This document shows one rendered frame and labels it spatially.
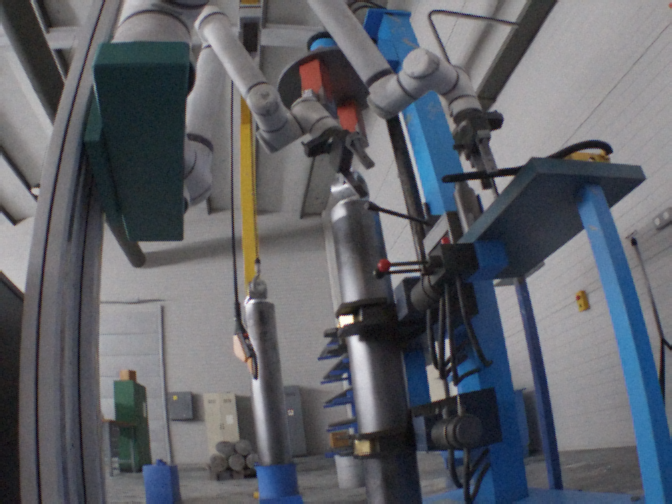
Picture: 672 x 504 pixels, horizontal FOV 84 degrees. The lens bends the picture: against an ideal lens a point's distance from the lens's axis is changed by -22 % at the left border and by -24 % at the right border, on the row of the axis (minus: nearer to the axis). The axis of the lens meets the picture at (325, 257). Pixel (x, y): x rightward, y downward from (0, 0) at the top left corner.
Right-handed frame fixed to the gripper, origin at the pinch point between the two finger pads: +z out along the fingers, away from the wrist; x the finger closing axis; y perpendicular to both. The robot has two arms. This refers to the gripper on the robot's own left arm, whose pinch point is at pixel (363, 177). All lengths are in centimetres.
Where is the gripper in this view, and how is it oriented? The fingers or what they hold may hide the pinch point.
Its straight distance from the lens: 130.0
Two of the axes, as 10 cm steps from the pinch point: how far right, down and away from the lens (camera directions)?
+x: -0.8, 4.8, 8.7
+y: 8.5, -4.2, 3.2
